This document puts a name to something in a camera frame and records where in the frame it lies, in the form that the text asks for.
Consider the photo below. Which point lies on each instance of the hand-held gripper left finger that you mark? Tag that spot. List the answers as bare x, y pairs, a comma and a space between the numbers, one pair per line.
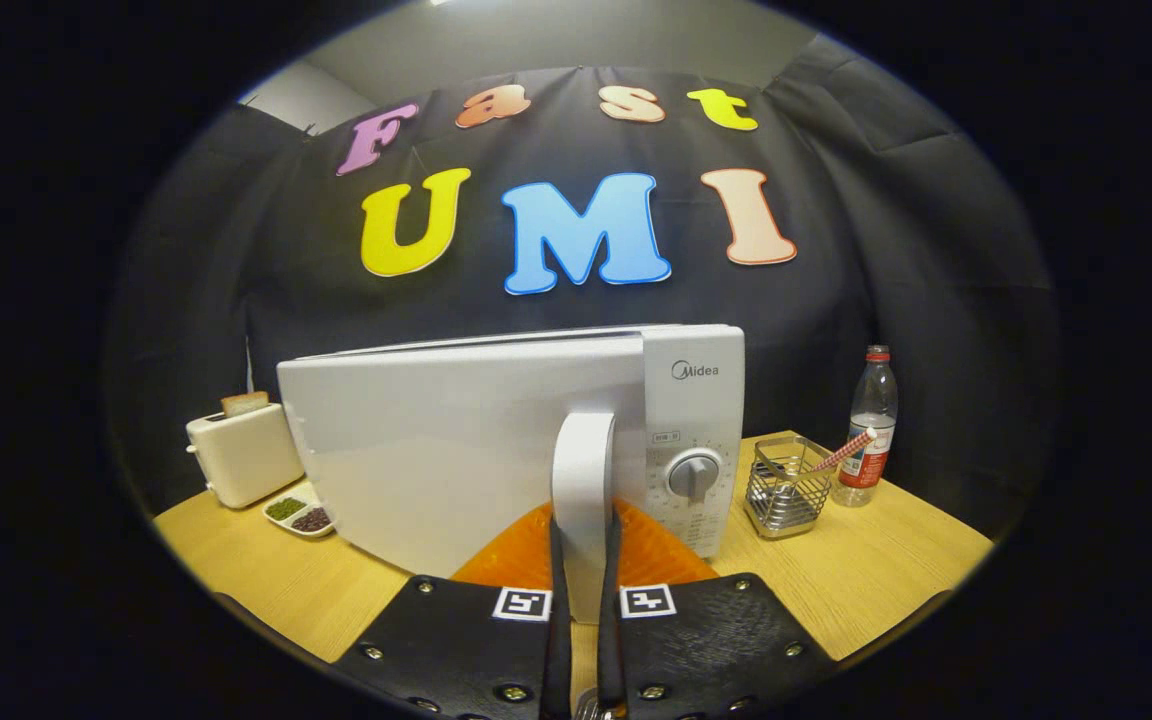
558, 650

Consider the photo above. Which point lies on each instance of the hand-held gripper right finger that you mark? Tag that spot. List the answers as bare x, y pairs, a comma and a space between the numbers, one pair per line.
612, 650

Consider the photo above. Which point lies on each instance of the white toaster oven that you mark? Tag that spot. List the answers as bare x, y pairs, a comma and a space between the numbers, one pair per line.
436, 450

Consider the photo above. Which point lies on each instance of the cream toaster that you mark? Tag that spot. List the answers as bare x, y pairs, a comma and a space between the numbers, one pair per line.
246, 460

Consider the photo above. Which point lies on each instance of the white divided bean dish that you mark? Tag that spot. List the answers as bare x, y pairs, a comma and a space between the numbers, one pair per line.
298, 515

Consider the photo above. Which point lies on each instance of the red white striped stick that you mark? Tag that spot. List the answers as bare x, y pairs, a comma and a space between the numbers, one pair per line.
846, 450

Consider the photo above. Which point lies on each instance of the clear plastic water bottle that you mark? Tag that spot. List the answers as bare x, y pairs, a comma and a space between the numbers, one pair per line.
866, 440

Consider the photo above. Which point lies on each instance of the toasted bread slice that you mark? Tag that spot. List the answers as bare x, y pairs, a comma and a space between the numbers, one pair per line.
244, 404

